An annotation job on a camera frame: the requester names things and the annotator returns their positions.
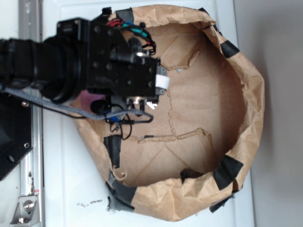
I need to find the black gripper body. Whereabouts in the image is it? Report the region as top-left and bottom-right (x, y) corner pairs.
(56, 17), (160, 97)

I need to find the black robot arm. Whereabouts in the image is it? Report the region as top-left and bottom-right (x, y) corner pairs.
(0, 17), (160, 104)

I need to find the brown paper bag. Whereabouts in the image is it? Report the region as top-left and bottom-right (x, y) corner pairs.
(74, 5), (265, 221)

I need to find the grey braided cable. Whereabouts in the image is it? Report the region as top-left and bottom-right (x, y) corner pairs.
(0, 87), (154, 124)

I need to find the aluminium extrusion rail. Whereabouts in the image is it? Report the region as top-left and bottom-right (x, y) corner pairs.
(18, 0), (45, 227)

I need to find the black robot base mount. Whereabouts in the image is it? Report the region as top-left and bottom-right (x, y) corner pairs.
(0, 93), (32, 180)

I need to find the silver corner bracket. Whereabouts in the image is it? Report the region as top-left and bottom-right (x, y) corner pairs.
(9, 195), (40, 227)

